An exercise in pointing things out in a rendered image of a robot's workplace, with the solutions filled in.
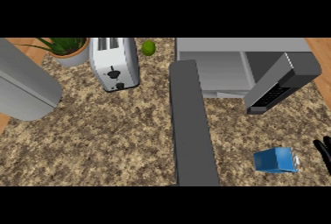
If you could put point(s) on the potted green plant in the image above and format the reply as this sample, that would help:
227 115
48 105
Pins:
68 49

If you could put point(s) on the grey microwave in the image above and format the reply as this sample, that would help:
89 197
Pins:
224 70

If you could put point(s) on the silver toaster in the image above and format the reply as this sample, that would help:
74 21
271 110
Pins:
114 62

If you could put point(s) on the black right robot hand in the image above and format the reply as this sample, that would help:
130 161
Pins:
324 151

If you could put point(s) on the dark grey microwave door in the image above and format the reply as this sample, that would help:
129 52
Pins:
190 122

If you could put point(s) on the green lime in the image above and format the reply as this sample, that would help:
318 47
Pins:
148 48

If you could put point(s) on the blue milk carton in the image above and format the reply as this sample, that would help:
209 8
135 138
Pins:
274 160

